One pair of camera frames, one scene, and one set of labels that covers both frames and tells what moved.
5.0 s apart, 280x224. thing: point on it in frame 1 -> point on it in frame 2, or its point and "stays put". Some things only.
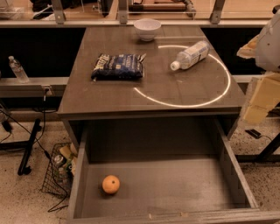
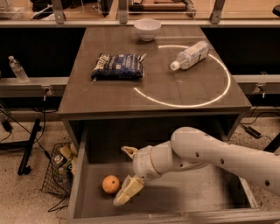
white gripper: [269, 48] -> [143, 164]
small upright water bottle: [17, 70] stays put
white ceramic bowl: [147, 28] stays put
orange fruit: [110, 184] stays put
